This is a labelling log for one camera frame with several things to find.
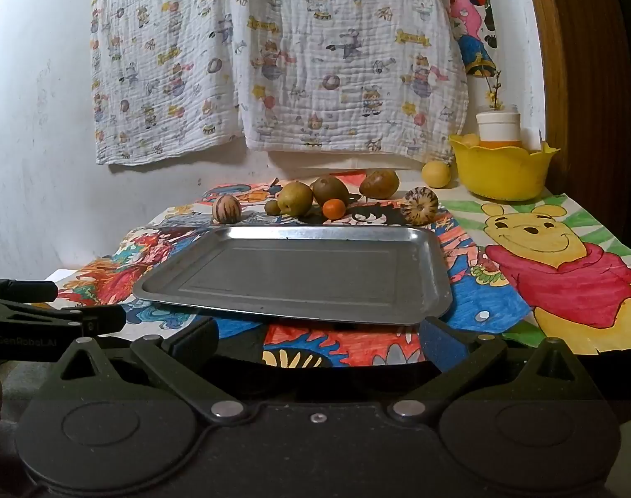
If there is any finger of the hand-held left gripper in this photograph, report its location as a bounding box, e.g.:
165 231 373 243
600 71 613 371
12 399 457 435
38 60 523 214
0 275 58 304
0 304 128 334

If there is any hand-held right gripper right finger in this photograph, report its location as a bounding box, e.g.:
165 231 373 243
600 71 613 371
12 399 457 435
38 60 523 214
387 316 599 425

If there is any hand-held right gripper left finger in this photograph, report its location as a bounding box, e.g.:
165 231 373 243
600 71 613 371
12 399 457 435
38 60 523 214
38 316 246 425

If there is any metal tray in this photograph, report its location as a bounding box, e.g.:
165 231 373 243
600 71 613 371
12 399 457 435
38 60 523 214
133 225 453 325

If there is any striped pepino melon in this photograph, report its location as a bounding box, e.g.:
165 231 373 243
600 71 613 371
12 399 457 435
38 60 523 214
401 188 439 227
212 194 242 225

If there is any yellow lemon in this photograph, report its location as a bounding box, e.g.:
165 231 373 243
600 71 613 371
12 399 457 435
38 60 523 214
421 161 451 188

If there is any yellow-green pear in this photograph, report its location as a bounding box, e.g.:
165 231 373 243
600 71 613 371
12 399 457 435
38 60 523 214
277 181 314 217

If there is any brown kiwi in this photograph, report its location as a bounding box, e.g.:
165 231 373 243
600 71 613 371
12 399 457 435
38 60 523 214
312 176 350 207

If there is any white box with gold trim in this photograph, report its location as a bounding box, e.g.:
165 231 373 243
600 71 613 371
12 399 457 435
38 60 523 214
44 268 83 291

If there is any red drawing with yellow marks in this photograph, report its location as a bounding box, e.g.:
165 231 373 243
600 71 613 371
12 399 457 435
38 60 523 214
262 322 426 369

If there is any colourful cartoon table cover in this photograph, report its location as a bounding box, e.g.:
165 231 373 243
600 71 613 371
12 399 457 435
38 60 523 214
442 193 631 356

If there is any cartoon characters drawing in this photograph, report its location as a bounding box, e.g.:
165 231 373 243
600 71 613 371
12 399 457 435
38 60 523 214
200 179 285 207

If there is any yellow plastic bowl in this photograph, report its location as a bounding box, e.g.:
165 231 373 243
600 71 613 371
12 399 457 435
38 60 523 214
448 133 561 202

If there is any red paper sheet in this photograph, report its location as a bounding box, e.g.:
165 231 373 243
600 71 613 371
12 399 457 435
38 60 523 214
323 171 370 188

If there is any white jar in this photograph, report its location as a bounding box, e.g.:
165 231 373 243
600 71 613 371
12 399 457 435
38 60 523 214
476 104 522 147

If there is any flower twig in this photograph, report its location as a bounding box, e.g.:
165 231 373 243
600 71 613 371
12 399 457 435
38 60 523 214
484 69 504 112

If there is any printed muslin cloth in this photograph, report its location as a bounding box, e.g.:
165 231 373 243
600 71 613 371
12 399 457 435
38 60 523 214
90 0 244 167
227 0 470 163

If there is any brown wooden headboard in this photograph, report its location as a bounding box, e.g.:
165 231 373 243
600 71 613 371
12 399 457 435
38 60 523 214
523 0 631 265

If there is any colourful wall poster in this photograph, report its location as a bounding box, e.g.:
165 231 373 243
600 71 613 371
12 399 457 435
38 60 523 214
444 0 499 78

